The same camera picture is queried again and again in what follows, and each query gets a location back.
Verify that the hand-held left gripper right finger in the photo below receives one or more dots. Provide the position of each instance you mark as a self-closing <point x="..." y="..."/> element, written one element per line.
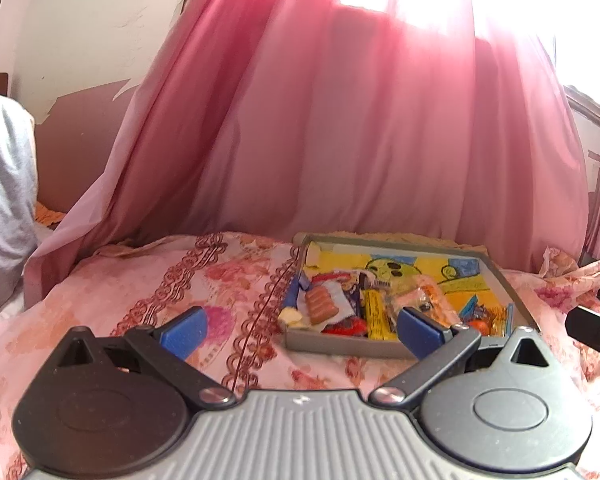
<point x="422" y="334"/>

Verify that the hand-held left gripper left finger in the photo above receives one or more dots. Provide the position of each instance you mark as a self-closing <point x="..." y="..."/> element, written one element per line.
<point x="186" y="332"/>

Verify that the rice cracker bar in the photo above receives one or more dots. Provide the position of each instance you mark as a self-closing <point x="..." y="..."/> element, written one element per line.
<point x="430" y="292"/>

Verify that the yellow snack packet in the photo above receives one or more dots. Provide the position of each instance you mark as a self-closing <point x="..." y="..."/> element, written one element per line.
<point x="377" y="315"/>

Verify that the small orange fruit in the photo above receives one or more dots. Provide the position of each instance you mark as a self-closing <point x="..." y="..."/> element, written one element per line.
<point x="477" y="327"/>

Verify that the blue-edged packet of brown candy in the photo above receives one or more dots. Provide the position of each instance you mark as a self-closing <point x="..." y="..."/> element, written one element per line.
<point x="496" y="316"/>

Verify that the long purple snack packet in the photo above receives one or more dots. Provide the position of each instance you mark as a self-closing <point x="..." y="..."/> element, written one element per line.
<point x="352" y="301"/>

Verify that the clear quail egg packet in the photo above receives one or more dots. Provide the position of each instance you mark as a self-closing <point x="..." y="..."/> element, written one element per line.
<point x="345" y="329"/>

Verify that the grey tray with cartoon print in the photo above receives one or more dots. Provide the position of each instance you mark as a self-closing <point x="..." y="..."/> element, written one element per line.
<point x="330" y="342"/>

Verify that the clear pack of sausages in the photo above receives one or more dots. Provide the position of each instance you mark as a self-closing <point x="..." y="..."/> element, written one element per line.
<point x="320" y="305"/>

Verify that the pink floral bedsheet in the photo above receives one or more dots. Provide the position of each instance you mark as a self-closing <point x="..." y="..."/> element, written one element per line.
<point x="130" y="285"/>

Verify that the grey blanket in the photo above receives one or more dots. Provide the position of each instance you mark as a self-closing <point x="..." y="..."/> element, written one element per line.
<point x="5" y="185"/>

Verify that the window frame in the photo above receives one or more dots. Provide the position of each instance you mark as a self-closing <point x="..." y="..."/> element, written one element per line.
<point x="587" y="120"/>

